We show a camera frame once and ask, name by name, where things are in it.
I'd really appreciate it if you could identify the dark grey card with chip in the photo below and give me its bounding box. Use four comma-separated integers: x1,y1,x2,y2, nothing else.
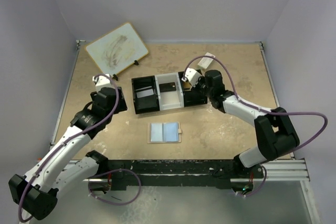
159,82,176,92

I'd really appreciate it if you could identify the beige card holder wallet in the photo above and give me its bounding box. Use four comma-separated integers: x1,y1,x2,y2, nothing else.
147,122,182,144

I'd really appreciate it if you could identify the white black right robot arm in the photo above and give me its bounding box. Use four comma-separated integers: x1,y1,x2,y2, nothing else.
187,70,300,177

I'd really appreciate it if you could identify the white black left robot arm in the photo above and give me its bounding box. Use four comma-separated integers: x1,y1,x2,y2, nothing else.
8,87,127,223

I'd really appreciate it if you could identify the white card in left bin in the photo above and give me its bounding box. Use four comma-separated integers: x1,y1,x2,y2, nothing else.
136,89,154,98

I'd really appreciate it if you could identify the black right bin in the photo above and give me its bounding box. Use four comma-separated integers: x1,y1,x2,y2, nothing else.
178,71,208,107

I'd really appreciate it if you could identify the black bin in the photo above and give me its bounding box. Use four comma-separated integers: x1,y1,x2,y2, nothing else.
131,76,160,114
178,71,208,107

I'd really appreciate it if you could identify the small white red box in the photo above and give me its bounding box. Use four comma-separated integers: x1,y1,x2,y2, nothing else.
197,52,215,69

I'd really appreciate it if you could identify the white middle bin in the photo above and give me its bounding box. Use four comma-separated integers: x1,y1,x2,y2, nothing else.
155,72,184,111

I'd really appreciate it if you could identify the black left bin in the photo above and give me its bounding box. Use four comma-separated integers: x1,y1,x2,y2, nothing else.
131,76,160,114

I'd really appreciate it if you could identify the black board stand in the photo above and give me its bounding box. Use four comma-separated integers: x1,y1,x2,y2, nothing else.
113,60,139,81

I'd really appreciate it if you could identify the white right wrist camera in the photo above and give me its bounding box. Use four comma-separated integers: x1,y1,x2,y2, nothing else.
182,68,202,88

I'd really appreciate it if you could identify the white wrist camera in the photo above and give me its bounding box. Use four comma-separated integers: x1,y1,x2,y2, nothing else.
182,68,202,88
92,74,113,92

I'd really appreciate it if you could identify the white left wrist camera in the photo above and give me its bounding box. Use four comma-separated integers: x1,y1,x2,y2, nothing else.
92,74,113,92

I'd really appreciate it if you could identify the white board with wooden frame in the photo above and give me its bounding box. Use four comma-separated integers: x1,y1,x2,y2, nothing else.
85,22,149,75

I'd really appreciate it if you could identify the aluminium table frame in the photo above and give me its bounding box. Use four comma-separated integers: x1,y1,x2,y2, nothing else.
18,40,321,224

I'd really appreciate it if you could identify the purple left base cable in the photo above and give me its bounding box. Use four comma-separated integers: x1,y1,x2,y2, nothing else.
88,168,142,206

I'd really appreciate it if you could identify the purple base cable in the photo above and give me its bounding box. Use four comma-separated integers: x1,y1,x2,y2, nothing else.
235,165,267,199
88,168,142,206

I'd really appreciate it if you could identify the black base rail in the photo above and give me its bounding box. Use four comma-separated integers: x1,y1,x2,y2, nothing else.
78,158,265,191

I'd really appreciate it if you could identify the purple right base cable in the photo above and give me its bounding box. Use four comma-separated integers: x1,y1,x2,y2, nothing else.
235,165,267,199

